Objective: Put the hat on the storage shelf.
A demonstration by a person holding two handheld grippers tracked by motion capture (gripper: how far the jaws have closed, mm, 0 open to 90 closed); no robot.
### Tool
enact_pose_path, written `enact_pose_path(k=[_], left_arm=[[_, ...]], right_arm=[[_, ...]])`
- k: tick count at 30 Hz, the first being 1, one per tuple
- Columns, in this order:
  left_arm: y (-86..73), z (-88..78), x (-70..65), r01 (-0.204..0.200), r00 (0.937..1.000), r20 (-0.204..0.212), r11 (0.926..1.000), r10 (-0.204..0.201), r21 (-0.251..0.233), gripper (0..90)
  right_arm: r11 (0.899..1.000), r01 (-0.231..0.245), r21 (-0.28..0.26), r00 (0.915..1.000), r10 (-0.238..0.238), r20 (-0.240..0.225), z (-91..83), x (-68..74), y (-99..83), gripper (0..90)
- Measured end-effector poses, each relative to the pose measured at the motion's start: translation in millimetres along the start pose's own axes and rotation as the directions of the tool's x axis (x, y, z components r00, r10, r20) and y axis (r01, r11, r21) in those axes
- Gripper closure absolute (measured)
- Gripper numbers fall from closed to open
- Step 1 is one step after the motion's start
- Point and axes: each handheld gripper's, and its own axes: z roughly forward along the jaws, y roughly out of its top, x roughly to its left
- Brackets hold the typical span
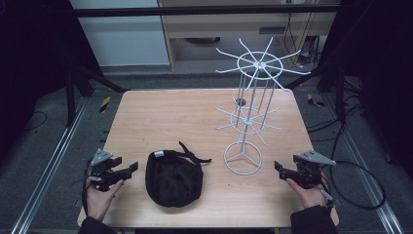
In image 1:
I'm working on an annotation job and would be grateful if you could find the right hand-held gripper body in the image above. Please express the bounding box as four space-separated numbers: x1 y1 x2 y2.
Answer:
292 149 337 190

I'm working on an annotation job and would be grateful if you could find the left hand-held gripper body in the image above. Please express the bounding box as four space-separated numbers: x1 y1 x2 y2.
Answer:
88 148 122 192

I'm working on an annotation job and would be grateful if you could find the person's right hand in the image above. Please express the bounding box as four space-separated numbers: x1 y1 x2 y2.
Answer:
285 178 327 210

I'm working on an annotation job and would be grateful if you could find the person's left hand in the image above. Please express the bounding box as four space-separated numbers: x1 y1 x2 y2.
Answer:
85 178 126 222

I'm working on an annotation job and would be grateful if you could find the black cap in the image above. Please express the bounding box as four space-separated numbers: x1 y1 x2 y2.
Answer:
144 140 213 209

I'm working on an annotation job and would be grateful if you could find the yellow black tape strip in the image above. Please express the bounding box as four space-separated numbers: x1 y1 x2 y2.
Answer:
306 93 326 108
98 95 112 114

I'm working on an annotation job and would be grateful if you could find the black metal stand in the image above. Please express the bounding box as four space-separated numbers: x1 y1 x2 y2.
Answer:
63 61 131 129
284 61 348 124

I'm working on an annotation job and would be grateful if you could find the white cabinet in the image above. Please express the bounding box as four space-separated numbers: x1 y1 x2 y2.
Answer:
69 0 170 68

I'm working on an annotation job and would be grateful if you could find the black curtain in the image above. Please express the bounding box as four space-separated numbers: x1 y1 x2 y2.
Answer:
0 0 104 164
319 0 413 179

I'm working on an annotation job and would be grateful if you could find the wooden desk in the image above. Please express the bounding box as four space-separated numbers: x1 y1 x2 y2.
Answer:
158 0 341 71

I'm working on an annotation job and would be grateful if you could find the black horizontal bar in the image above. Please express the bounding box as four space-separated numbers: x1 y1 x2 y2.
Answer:
72 4 341 19

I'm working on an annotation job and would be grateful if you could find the grey cable plug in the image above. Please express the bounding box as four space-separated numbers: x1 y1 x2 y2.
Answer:
319 189 335 202

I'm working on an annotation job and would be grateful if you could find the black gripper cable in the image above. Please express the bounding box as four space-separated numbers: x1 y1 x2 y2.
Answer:
328 160 387 211
81 158 95 216

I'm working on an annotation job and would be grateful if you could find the white wire rack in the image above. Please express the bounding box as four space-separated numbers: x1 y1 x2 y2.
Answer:
213 36 313 176

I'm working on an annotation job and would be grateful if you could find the aluminium floor rail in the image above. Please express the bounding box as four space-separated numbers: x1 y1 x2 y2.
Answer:
9 97 90 234
323 93 405 234

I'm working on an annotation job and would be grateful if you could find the black floor cable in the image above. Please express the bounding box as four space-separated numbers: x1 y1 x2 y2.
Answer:
306 77 363 143
22 110 49 132

